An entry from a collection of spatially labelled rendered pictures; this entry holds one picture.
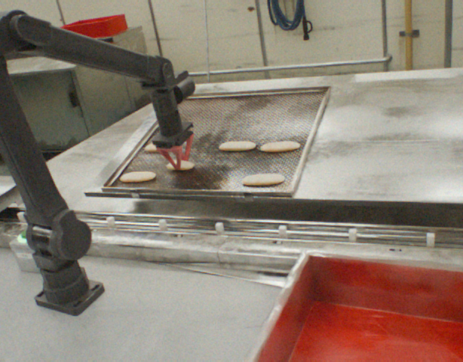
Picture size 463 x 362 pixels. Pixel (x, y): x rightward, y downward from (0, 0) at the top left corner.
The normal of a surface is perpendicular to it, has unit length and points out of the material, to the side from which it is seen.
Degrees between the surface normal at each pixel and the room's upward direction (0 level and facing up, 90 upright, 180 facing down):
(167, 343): 0
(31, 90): 90
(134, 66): 90
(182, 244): 0
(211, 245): 0
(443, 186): 10
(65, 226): 90
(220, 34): 90
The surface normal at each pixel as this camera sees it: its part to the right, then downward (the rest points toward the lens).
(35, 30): 0.85, 0.09
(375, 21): -0.35, 0.46
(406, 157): -0.22, -0.80
